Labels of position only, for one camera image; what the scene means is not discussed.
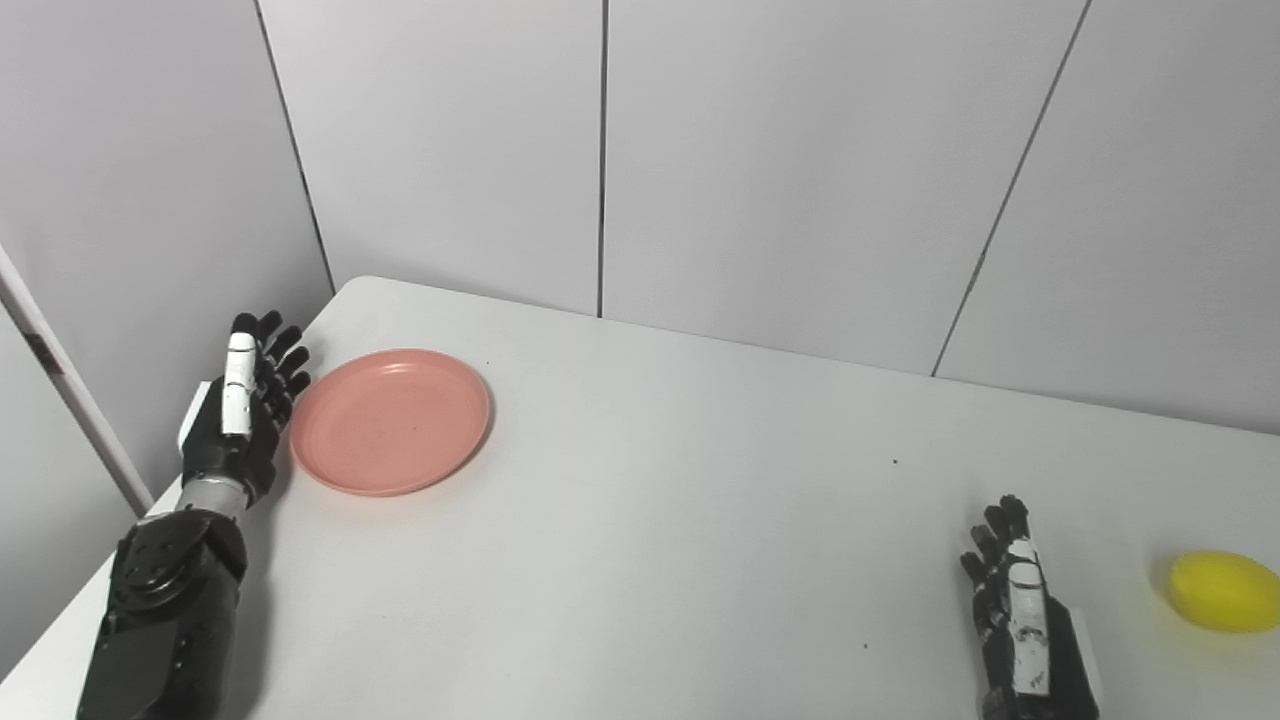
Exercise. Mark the pink plastic plate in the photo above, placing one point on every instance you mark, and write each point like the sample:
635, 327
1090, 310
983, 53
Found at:
390, 425

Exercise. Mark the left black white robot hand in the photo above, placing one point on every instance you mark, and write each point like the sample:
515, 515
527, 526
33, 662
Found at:
255, 450

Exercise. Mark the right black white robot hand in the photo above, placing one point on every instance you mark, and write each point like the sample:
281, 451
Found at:
1065, 660

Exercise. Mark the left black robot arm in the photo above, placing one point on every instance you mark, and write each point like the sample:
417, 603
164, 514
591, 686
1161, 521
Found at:
165, 610

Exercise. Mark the white slanted pole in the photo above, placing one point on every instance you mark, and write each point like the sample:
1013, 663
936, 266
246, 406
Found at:
70, 385

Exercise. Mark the yellow lemon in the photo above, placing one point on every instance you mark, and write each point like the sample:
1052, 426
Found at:
1225, 592

